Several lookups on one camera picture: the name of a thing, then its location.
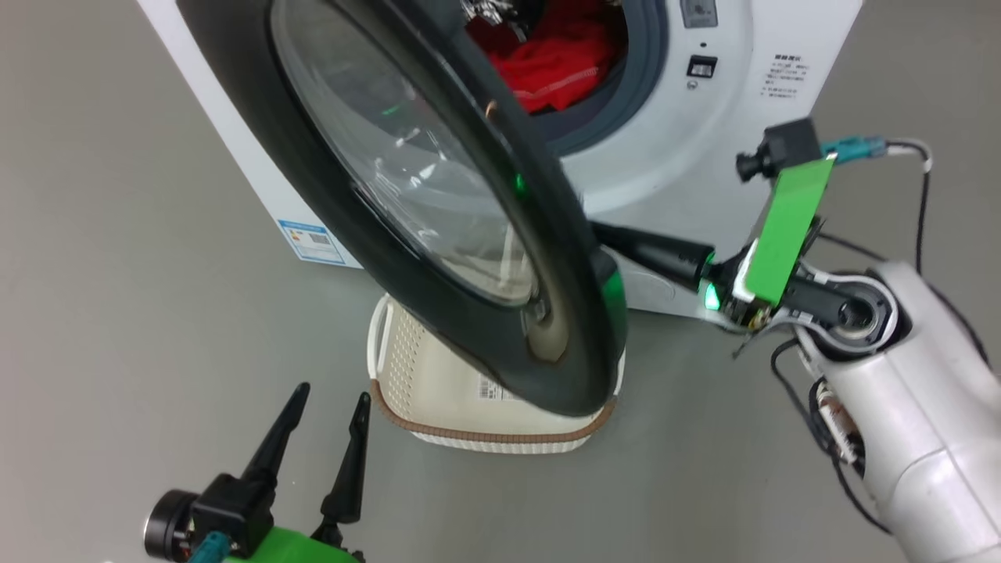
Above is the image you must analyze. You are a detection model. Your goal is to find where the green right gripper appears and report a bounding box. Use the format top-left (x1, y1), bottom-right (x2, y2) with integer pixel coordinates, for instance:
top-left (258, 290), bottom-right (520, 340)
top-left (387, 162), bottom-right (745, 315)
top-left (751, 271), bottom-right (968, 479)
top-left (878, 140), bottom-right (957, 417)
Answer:
top-left (590, 156), bottom-right (836, 333)

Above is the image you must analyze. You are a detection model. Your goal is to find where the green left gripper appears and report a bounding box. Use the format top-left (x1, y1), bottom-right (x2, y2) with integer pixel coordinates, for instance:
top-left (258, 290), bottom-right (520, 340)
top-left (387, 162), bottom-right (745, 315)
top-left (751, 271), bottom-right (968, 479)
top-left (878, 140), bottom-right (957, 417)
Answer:
top-left (223, 382), bottom-right (371, 563)

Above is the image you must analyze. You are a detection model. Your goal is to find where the large red garment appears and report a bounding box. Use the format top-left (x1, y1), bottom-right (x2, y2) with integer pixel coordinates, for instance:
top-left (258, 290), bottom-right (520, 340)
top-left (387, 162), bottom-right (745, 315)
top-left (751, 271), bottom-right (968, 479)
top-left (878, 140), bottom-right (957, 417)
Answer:
top-left (468, 0), bottom-right (626, 115)

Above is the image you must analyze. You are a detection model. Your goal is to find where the black-rimmed glass washer door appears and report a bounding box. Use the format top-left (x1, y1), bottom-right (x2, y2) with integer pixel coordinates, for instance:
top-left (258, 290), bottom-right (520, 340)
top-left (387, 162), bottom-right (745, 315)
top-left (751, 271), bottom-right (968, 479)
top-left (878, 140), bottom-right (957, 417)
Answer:
top-left (176, 0), bottom-right (629, 418)

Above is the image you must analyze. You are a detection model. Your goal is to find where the white front-load washing machine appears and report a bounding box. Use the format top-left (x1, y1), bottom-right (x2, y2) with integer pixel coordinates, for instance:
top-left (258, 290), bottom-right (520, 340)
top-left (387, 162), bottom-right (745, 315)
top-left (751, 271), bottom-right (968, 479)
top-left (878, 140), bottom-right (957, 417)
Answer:
top-left (137, 0), bottom-right (865, 321)

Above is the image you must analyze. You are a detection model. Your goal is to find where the cream perforated laundry basket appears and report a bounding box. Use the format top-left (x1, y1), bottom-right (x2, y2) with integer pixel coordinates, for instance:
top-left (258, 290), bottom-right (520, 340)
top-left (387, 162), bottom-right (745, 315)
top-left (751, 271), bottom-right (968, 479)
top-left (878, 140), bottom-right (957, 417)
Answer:
top-left (368, 293), bottom-right (626, 455)

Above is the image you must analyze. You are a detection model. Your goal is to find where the grey rubber door gasket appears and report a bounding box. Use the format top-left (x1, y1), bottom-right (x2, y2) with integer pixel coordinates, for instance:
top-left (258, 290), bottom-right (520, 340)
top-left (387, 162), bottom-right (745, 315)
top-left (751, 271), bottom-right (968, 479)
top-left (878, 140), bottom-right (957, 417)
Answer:
top-left (540, 0), bottom-right (670, 157)

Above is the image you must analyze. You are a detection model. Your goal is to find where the blue energy label sticker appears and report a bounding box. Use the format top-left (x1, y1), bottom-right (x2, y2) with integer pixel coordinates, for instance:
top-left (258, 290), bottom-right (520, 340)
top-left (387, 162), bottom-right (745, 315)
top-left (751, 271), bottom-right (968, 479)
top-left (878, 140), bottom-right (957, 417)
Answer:
top-left (278, 221), bottom-right (346, 267)

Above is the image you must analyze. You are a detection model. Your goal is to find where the grey warning sticker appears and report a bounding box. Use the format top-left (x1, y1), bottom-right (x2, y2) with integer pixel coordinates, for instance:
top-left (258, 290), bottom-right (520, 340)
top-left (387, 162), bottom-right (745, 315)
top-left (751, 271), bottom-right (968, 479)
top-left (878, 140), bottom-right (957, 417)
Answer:
top-left (679, 0), bottom-right (719, 30)

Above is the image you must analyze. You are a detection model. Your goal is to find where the teal left camera connector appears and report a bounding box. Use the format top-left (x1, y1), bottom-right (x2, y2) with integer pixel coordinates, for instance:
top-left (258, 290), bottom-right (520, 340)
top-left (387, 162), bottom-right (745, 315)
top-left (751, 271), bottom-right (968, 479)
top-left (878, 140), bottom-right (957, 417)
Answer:
top-left (186, 532), bottom-right (232, 563)

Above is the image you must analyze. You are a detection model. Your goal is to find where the teal camera connector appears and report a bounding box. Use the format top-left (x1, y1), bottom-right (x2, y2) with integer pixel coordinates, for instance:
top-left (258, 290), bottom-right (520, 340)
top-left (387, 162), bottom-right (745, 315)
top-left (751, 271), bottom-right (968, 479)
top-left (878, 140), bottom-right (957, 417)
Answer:
top-left (186, 532), bottom-right (232, 563)
top-left (821, 136), bottom-right (888, 165)

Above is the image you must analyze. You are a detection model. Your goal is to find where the teal right camera connector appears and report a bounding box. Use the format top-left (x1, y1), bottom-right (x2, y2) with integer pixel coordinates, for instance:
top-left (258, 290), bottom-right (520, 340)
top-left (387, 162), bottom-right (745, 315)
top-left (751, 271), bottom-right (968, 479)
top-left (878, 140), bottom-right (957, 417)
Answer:
top-left (821, 136), bottom-right (888, 165)

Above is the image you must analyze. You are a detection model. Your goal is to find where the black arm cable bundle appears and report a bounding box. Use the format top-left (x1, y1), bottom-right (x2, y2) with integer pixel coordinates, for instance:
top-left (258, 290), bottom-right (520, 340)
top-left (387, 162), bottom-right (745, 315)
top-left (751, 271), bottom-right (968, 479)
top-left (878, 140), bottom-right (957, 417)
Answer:
top-left (770, 336), bottom-right (894, 536)

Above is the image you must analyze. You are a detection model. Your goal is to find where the thin black camera cable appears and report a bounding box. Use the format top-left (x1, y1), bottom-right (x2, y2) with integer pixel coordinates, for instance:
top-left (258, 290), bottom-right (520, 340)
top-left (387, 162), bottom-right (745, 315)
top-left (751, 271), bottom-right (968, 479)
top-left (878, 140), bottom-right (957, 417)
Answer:
top-left (886, 138), bottom-right (934, 274)

